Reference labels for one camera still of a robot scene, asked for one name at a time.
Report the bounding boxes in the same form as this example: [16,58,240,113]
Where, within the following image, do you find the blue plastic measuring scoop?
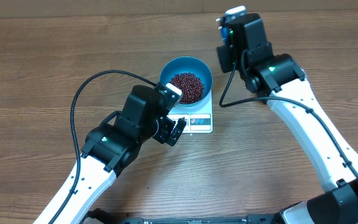
[220,27,229,44]

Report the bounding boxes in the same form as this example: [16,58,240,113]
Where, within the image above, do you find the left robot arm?
[36,83,186,223]

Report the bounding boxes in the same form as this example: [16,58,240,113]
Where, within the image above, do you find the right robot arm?
[217,6,358,223]

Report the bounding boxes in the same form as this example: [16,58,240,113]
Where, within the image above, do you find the white digital kitchen scale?
[168,92,213,134]

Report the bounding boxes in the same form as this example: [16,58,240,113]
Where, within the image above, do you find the red beans in bowl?
[169,73,204,105]

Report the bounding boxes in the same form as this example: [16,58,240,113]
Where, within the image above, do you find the teal round bowl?
[159,57,213,100]

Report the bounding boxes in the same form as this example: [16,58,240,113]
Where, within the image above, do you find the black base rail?
[80,208,286,224]

